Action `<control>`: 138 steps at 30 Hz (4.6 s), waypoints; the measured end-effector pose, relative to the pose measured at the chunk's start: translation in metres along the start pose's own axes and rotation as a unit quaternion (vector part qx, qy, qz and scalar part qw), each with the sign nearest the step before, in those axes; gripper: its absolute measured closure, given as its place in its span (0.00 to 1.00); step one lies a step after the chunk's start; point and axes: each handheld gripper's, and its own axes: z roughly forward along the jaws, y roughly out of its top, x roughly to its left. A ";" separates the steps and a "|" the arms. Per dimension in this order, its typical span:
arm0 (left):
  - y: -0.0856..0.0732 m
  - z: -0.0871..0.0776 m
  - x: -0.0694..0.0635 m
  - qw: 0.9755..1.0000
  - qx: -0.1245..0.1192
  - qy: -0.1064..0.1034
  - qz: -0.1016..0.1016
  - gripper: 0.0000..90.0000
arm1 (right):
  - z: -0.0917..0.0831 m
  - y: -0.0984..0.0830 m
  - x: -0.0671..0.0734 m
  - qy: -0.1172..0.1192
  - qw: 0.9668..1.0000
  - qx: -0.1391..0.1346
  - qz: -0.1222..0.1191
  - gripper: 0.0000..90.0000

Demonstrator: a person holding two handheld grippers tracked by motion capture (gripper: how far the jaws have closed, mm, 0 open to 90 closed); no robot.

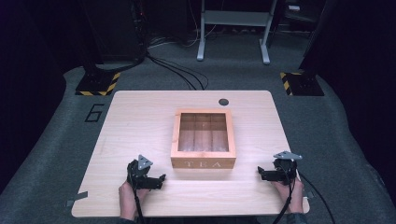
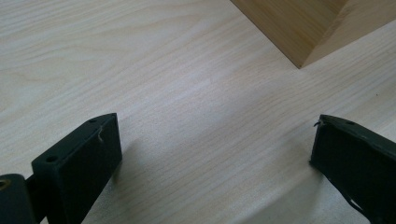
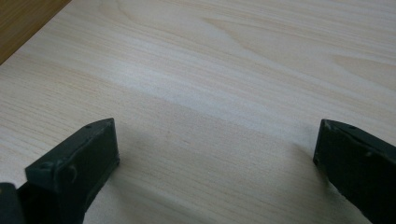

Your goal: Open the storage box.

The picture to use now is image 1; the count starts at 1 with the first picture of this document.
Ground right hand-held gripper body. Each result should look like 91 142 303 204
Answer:
270 150 304 186

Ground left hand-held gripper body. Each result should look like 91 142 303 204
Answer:
126 154 159 190

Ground wooden tea box glass lid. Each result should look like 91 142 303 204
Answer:
170 107 237 170

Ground person's left hand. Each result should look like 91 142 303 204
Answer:
118 180 151 221

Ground person's right hand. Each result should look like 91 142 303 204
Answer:
272 176 304 215

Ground black cabinet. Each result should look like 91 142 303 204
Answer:
78 0 148 64

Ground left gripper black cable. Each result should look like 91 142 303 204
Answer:
132 174 147 224

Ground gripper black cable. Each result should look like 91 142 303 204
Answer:
132 174 147 224
272 160 336 224

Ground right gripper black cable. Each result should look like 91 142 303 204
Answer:
272 160 336 224

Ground black yellow striped base plate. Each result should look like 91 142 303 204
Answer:
278 71 325 97
75 70 121 97

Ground black floor cables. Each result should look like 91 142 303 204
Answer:
145 34 210 91

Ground white metal stand frame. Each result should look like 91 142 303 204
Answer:
196 0 278 65

